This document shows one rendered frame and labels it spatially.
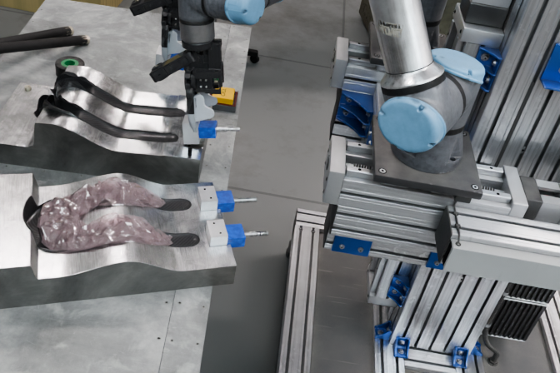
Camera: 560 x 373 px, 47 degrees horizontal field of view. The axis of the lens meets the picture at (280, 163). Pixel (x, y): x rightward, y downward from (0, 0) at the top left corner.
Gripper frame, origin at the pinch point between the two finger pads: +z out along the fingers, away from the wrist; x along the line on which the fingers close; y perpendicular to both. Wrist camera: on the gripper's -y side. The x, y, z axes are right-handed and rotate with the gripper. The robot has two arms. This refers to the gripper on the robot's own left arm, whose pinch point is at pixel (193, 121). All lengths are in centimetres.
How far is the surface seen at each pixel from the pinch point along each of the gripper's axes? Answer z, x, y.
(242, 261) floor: 88, 59, 6
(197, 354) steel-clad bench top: 22, -51, 6
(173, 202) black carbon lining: 11.2, -17.7, -2.6
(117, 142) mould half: 3.8, -4.1, -17.5
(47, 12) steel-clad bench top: -4, 71, -57
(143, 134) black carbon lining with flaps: 4.1, 0.9, -12.3
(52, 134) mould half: 0.1, -7.5, -30.9
